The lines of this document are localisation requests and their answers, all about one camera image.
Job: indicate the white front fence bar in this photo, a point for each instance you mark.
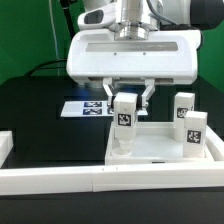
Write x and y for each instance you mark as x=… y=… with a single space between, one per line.
x=110 y=178

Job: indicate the white right fence piece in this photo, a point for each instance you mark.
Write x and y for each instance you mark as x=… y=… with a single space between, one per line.
x=215 y=145

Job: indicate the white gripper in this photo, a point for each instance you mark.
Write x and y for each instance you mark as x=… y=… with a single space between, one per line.
x=107 y=48

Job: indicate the white left fence piece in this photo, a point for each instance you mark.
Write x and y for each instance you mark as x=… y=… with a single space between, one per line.
x=6 y=145

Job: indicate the white sheet with markers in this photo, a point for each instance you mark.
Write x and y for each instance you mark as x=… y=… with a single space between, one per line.
x=72 y=109

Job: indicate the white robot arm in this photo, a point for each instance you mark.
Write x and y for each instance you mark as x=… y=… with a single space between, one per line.
x=172 y=15

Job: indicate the white fence piece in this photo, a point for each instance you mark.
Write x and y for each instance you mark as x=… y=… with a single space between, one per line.
x=6 y=145
x=215 y=145

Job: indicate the white square table top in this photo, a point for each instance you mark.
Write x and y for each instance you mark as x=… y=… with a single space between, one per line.
x=153 y=143

